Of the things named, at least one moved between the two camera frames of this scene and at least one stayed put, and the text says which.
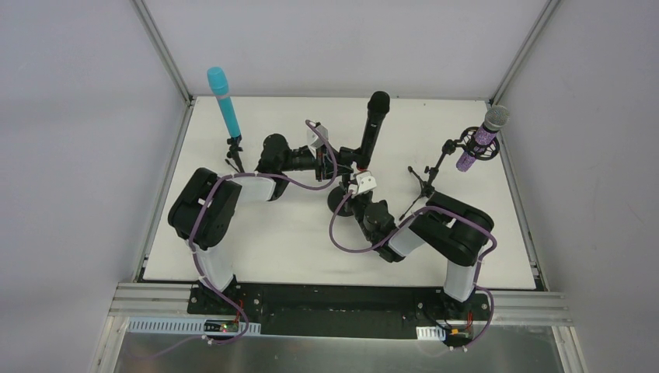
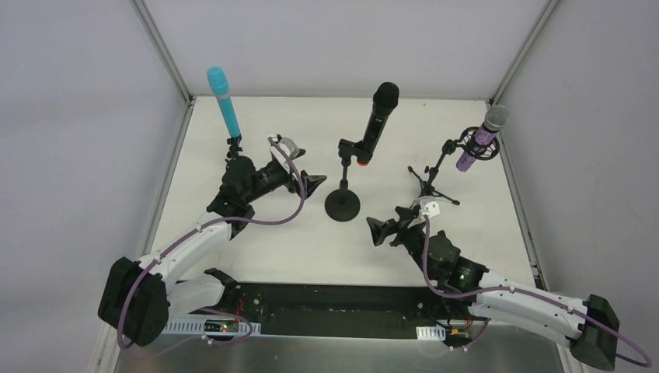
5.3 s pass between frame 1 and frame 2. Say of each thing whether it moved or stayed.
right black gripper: moved
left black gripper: moved
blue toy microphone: stayed
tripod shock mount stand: stayed
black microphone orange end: moved
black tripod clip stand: moved
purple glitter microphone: stayed
